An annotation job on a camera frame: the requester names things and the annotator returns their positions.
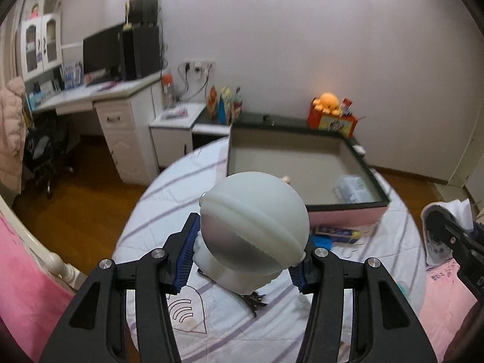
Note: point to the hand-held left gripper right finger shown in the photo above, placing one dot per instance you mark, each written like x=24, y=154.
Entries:
x=300, y=278

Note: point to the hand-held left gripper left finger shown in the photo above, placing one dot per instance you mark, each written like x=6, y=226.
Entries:
x=185, y=261

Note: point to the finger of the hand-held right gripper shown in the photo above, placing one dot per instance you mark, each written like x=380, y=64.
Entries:
x=438, y=225

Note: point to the black hair clip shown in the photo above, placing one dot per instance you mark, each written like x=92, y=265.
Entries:
x=251, y=300

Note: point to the white round-headed figurine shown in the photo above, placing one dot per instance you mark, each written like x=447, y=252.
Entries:
x=249, y=219

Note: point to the pink box with black rim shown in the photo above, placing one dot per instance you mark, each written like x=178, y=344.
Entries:
x=287, y=155

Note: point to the person's right forearm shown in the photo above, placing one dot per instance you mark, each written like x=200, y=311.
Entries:
x=469, y=336

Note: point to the white grey object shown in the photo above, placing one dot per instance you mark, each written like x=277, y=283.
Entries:
x=459, y=211

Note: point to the pink printed quilt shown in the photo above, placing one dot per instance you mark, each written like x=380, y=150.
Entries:
x=442, y=310

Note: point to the clear plastic packet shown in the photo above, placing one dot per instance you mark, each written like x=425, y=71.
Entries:
x=353, y=189

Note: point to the small pink doll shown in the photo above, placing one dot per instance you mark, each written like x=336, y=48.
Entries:
x=285, y=179

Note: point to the white nightstand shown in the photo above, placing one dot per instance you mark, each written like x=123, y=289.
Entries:
x=170, y=136

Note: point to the black top low cabinet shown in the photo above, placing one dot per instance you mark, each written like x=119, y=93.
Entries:
x=208, y=121

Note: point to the red printed box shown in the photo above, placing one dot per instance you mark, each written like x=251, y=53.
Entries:
x=332, y=123

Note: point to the white desk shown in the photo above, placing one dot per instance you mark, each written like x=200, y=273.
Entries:
x=121, y=128

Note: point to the small red white figure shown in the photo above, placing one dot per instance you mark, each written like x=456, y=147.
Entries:
x=347, y=106

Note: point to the orange snack packet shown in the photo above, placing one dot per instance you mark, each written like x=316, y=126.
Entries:
x=213, y=104

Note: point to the grey red snack packet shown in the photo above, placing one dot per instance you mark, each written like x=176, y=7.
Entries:
x=236, y=104

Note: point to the pink fleece blanket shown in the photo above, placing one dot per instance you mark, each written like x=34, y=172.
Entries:
x=22, y=291

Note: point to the orange octopus plush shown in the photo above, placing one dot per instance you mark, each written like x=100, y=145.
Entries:
x=327, y=102

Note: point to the bottle with orange cap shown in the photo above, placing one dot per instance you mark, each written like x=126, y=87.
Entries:
x=168, y=90

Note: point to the black office chair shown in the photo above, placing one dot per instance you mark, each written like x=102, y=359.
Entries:
x=45, y=147

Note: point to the black computer tower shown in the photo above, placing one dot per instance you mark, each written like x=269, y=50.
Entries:
x=141, y=53

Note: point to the blue white boxes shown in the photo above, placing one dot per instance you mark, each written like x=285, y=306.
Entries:
x=72, y=75

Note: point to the pink padded jacket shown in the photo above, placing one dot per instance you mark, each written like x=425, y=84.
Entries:
x=11, y=121

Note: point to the black computer monitor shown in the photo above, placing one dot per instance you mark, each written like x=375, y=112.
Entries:
x=102, y=51

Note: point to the white hutch cabinet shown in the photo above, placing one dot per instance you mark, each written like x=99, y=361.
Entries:
x=37, y=45

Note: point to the pink doll figure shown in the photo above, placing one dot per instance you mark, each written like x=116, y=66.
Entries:
x=34, y=10

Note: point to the white bed frame post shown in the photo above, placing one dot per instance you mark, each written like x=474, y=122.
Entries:
x=49, y=261

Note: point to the wall power outlet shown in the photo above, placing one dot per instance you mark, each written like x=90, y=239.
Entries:
x=198, y=66

